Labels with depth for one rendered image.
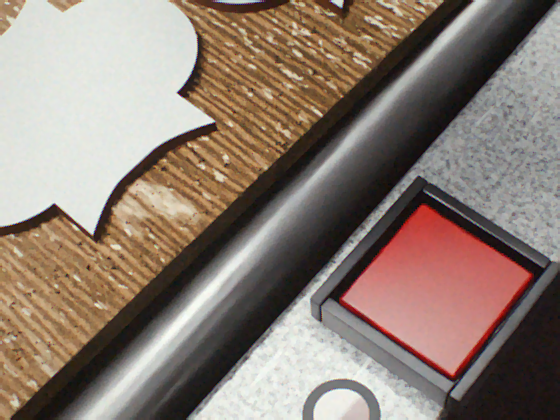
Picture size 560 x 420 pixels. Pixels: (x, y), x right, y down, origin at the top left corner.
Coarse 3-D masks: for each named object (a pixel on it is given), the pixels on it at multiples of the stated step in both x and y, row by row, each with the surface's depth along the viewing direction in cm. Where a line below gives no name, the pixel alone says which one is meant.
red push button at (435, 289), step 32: (416, 224) 49; (448, 224) 49; (384, 256) 48; (416, 256) 48; (448, 256) 48; (480, 256) 48; (352, 288) 47; (384, 288) 47; (416, 288) 47; (448, 288) 47; (480, 288) 47; (512, 288) 47; (384, 320) 46; (416, 320) 46; (448, 320) 46; (480, 320) 46; (416, 352) 46; (448, 352) 46
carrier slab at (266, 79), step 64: (0, 0) 56; (64, 0) 56; (384, 0) 54; (448, 0) 55; (256, 64) 53; (320, 64) 53; (384, 64) 53; (256, 128) 51; (320, 128) 52; (128, 192) 50; (192, 192) 49; (256, 192) 50; (0, 256) 48; (64, 256) 48; (128, 256) 48; (192, 256) 49; (0, 320) 47; (64, 320) 46; (128, 320) 48; (0, 384) 45; (64, 384) 46
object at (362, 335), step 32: (416, 192) 49; (384, 224) 48; (480, 224) 48; (352, 256) 48; (512, 256) 48; (544, 256) 47; (320, 288) 47; (544, 288) 46; (320, 320) 48; (352, 320) 46; (512, 320) 46; (384, 352) 46; (416, 384) 46; (448, 384) 44; (480, 384) 46
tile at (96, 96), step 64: (128, 0) 54; (0, 64) 53; (64, 64) 53; (128, 64) 52; (192, 64) 52; (0, 128) 51; (64, 128) 51; (128, 128) 50; (192, 128) 50; (0, 192) 49; (64, 192) 49
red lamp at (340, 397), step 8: (328, 392) 46; (336, 392) 46; (344, 392) 46; (352, 392) 46; (320, 400) 46; (328, 400) 46; (336, 400) 46; (344, 400) 46; (352, 400) 46; (360, 400) 46; (320, 408) 46; (328, 408) 46; (336, 408) 46; (344, 408) 46; (352, 408) 46; (360, 408) 46; (320, 416) 46; (328, 416) 46; (336, 416) 46; (344, 416) 46; (352, 416) 46; (360, 416) 46; (368, 416) 46
